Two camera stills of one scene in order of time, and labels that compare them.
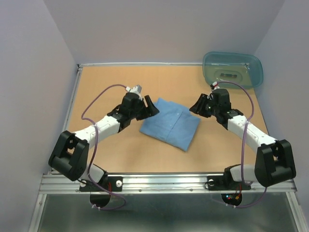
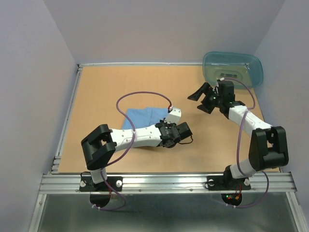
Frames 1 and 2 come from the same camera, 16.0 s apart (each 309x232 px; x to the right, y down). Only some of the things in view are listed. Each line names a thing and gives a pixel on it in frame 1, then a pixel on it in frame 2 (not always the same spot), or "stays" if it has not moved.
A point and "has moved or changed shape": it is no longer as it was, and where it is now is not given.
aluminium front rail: x=158 y=183 stays
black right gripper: x=197 y=108 -> x=204 y=89
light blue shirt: x=175 y=124 has moved or changed shape
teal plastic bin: x=245 y=69 stays
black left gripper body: x=135 y=112 -> x=169 y=124
